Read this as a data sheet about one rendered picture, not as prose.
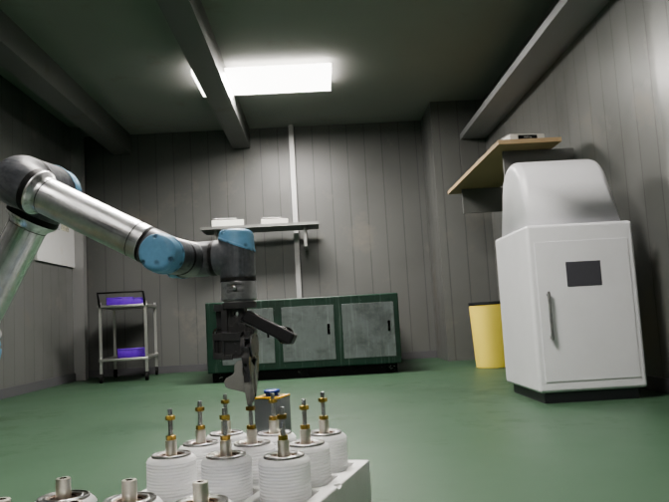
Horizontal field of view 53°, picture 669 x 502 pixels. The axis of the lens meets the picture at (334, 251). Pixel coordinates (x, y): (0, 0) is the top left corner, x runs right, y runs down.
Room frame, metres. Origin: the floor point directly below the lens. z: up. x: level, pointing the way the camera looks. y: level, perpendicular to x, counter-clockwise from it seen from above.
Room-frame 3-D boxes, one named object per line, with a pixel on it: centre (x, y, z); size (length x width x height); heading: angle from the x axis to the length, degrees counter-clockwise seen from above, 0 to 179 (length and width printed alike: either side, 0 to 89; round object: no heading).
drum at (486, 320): (6.02, -1.34, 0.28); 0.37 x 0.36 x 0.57; 1
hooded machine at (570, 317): (3.85, -1.29, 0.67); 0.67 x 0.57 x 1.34; 1
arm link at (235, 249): (1.43, 0.21, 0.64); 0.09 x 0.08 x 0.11; 80
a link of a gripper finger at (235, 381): (1.41, 0.21, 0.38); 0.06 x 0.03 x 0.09; 85
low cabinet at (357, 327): (6.72, 0.33, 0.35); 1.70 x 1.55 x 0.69; 91
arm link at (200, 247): (1.43, 0.31, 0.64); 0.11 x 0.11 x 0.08; 80
